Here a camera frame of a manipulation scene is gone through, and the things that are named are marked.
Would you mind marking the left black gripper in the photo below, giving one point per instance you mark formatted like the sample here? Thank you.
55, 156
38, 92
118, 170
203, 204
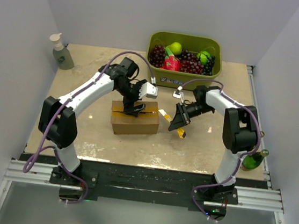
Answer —
129, 108

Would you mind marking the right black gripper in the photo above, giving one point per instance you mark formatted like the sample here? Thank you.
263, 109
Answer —
180, 119

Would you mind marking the yellow utility knife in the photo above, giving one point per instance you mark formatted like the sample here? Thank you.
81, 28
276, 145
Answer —
180, 131

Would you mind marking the brown cardboard express box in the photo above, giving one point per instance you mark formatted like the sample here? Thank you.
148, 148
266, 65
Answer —
147, 121

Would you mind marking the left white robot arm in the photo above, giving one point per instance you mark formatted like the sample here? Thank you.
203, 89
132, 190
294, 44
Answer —
58, 116

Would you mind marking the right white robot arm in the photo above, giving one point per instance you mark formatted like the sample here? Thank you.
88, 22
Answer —
241, 133

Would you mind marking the green plastic tub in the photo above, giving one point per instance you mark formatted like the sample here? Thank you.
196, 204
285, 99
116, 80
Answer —
192, 43

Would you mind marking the dark red grape bunch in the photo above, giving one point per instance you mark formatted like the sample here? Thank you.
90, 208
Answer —
157, 56

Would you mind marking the black grape bunch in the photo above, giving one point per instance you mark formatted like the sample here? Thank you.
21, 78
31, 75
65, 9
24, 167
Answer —
209, 65

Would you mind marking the pink dragon fruit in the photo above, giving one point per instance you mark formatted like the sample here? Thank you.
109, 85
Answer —
170, 61

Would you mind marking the green round fruit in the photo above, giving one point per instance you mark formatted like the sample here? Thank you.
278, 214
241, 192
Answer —
203, 57

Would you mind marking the green pear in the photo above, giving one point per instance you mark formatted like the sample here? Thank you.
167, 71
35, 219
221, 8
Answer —
176, 48

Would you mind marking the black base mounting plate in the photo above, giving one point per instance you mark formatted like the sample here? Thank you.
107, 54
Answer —
159, 186

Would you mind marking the grey pump soap bottle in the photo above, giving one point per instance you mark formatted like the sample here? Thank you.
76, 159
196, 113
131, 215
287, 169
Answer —
61, 52

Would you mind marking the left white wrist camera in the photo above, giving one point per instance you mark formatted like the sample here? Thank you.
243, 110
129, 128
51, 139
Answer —
148, 89

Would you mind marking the aluminium frame rail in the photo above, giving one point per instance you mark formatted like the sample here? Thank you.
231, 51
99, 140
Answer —
255, 199

